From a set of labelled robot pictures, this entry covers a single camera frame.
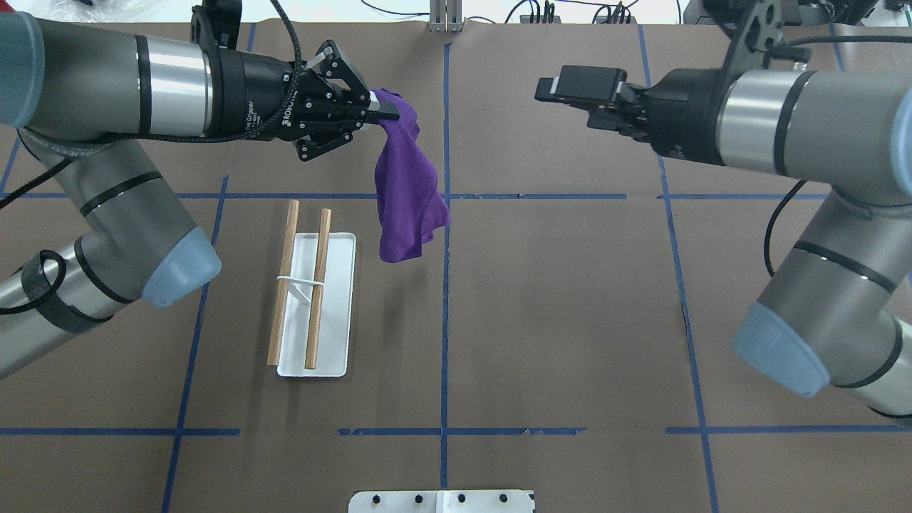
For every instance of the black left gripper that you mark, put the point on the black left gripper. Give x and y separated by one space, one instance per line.
251 98

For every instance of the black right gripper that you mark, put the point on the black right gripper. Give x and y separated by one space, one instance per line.
685 108

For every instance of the purple towel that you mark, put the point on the purple towel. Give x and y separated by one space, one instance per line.
410 206

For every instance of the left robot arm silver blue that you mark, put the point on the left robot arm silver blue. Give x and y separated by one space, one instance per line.
82 98

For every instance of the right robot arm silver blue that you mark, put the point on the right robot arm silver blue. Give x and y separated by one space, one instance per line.
821 320

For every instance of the white wooden towel rack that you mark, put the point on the white wooden towel rack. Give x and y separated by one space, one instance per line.
311 326

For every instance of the black usb hub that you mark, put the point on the black usb hub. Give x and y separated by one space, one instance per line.
548 18

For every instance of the brown paper table cover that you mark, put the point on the brown paper table cover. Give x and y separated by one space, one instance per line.
569 333

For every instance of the aluminium frame post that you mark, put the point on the aluminium frame post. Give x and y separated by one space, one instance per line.
446 16

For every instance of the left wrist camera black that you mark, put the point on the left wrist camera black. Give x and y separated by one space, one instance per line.
216 23

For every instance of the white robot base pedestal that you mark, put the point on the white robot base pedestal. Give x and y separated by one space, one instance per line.
466 500

